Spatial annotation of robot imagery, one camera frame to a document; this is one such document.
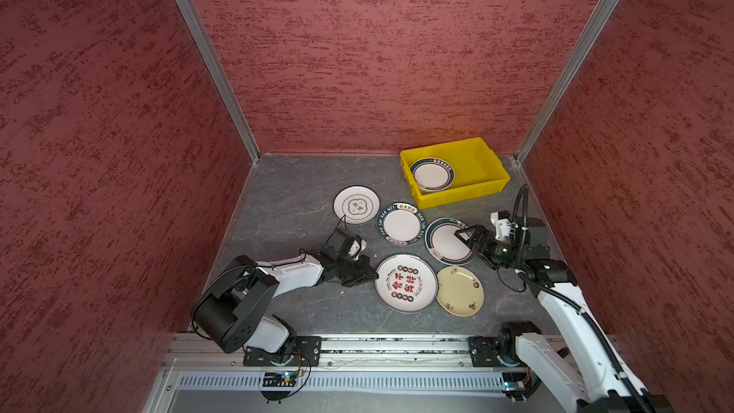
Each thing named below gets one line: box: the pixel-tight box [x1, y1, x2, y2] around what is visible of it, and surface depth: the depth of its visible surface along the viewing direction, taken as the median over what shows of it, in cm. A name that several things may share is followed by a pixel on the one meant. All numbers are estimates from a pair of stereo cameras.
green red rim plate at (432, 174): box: [409, 156, 456, 194], surface depth 113 cm
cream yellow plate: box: [435, 265, 485, 318], surface depth 85 cm
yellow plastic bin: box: [399, 136, 511, 210], surface depth 116 cm
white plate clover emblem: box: [332, 185, 381, 225], surface depth 106 cm
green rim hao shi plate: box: [376, 201, 427, 247], surface depth 102 cm
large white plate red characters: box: [374, 252, 439, 313], surface depth 87 cm
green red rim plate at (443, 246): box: [424, 217, 474, 266], surface depth 96 cm
